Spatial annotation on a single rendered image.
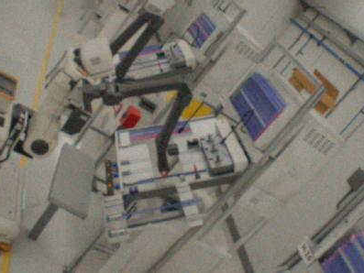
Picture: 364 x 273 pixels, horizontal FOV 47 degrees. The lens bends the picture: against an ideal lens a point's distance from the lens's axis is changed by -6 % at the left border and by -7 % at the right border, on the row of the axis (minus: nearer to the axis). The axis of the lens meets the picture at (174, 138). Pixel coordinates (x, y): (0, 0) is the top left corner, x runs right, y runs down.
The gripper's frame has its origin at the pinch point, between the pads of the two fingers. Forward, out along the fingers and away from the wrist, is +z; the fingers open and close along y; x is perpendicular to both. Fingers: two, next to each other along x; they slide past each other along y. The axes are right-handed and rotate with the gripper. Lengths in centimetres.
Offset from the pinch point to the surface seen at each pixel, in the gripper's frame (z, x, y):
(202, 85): 14, -51, 135
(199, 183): 1.7, -18.8, -10.0
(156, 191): 2.0, 6.6, -10.2
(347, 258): -27, -61, -108
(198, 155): 1.0, -23.8, 16.7
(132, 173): 0.8, 18.7, 9.4
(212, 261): 74, -24, -10
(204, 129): 1, -34, 44
